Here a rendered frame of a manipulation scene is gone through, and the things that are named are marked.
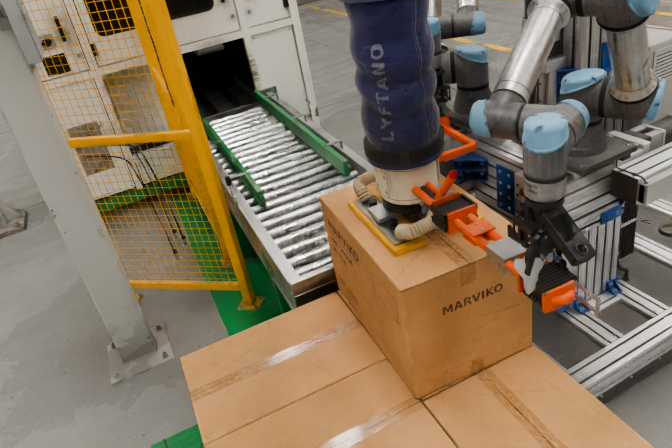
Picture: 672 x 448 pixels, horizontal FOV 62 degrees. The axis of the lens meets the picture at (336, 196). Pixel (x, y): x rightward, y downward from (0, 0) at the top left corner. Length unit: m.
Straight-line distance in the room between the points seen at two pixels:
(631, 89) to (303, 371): 1.24
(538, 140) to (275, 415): 1.12
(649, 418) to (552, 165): 1.53
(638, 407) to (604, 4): 1.56
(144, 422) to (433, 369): 1.46
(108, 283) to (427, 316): 1.64
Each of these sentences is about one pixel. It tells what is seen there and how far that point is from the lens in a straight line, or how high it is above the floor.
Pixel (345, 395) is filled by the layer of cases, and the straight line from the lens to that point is 1.75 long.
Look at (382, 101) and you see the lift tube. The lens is 1.45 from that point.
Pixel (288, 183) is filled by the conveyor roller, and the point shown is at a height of 0.53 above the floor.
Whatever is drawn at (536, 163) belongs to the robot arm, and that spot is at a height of 1.36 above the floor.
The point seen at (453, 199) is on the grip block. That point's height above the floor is 1.09.
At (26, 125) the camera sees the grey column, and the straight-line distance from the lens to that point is 2.45.
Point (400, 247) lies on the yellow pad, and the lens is 1.54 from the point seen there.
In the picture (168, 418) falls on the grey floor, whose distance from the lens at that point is 2.67.
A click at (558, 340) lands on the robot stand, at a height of 0.21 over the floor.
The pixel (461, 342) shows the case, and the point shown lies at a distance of 1.65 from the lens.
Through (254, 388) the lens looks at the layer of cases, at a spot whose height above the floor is 0.54.
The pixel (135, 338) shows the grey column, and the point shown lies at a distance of 2.93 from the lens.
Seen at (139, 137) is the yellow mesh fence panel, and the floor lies 1.00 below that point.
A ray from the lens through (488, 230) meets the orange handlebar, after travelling 1.36.
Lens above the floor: 1.84
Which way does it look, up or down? 29 degrees down
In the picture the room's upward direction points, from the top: 11 degrees counter-clockwise
